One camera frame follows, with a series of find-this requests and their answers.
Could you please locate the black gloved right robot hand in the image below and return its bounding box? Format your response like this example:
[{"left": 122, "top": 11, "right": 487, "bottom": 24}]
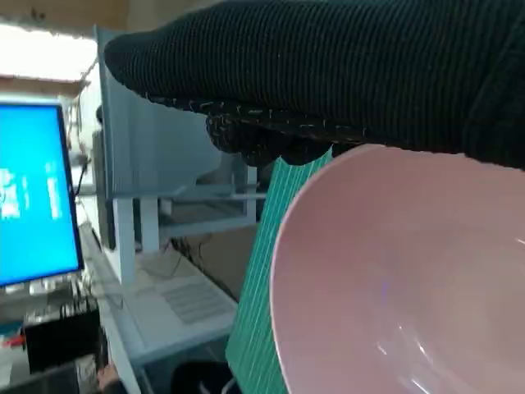
[{"left": 103, "top": 0, "right": 525, "bottom": 172}]

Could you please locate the pink bowl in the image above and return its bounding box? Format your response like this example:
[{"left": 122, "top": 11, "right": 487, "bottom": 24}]
[{"left": 268, "top": 143, "right": 525, "bottom": 394}]

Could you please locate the green cutting mat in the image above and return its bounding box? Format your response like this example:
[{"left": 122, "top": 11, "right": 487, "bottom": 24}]
[{"left": 225, "top": 147, "right": 334, "bottom": 394}]

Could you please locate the white vented appliance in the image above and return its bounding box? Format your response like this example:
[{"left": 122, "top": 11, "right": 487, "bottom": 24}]
[{"left": 80, "top": 221, "right": 240, "bottom": 394}]

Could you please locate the blue lit monitor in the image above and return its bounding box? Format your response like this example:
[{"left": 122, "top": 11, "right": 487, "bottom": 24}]
[{"left": 0, "top": 100, "right": 86, "bottom": 288}]

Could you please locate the black equipment box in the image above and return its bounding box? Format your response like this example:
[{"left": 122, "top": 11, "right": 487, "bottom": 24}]
[{"left": 22, "top": 305, "right": 106, "bottom": 373}]

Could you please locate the white frame cabinet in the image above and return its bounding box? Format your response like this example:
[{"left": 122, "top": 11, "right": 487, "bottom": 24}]
[{"left": 92, "top": 24, "right": 270, "bottom": 286}]

